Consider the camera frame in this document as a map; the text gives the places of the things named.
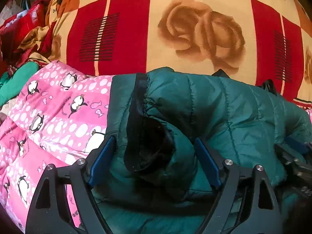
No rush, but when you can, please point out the red beige rose blanket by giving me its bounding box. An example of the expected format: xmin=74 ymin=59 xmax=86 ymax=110
xmin=46 ymin=0 xmax=311 ymax=108

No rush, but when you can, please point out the red gold fabric pile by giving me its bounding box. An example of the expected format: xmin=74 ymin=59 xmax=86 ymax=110
xmin=1 ymin=0 xmax=61 ymax=76

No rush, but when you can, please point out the pink penguin quilt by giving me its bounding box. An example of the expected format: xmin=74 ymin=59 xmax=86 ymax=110
xmin=1 ymin=61 xmax=112 ymax=231

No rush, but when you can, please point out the green cloth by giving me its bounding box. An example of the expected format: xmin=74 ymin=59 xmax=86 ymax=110
xmin=0 ymin=61 xmax=39 ymax=107

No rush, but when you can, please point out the dark green puffer jacket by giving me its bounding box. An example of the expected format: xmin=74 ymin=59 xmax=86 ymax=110
xmin=94 ymin=68 xmax=311 ymax=233

